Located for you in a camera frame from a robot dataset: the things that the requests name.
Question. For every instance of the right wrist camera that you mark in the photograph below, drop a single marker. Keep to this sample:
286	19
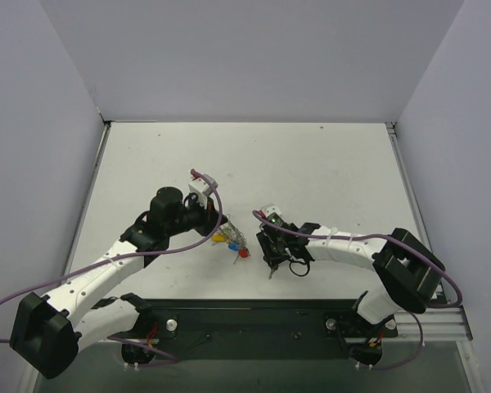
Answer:
272	214

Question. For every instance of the blue key tag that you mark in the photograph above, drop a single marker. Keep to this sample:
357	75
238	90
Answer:
231	247

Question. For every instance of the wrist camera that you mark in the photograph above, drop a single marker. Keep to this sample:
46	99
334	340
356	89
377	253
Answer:
202	188
272	214

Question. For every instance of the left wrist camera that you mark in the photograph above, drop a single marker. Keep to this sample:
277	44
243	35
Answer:
202	188

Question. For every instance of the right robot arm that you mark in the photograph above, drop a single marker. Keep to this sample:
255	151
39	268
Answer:
408	273

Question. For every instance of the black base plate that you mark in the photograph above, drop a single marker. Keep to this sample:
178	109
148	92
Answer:
252	329

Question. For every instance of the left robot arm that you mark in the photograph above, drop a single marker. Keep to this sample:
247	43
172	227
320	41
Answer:
50	330

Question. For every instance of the black key tag with key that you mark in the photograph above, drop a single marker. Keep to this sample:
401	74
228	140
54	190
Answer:
273	270

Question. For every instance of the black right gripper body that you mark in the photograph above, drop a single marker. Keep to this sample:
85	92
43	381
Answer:
272	246

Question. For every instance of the yellow key tag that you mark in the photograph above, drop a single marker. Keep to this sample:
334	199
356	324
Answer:
218	238

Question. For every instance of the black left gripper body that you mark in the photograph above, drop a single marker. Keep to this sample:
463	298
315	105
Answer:
212	221

